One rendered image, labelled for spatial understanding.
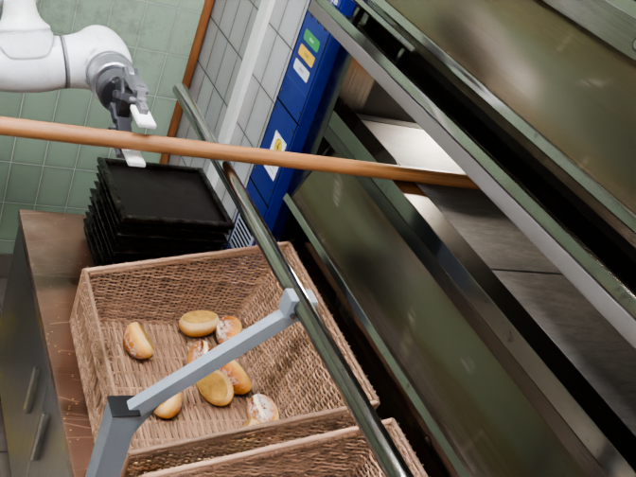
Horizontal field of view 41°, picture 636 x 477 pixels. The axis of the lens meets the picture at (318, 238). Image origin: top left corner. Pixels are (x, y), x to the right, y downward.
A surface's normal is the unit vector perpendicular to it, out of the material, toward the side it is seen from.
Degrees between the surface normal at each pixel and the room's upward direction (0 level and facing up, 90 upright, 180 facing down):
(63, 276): 0
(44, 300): 0
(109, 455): 90
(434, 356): 70
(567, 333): 0
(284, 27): 90
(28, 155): 90
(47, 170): 90
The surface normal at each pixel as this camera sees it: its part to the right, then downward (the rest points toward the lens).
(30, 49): 0.40, 0.13
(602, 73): -0.70, -0.35
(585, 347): 0.33, -0.82
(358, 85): 0.37, 0.57
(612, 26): -0.87, -0.07
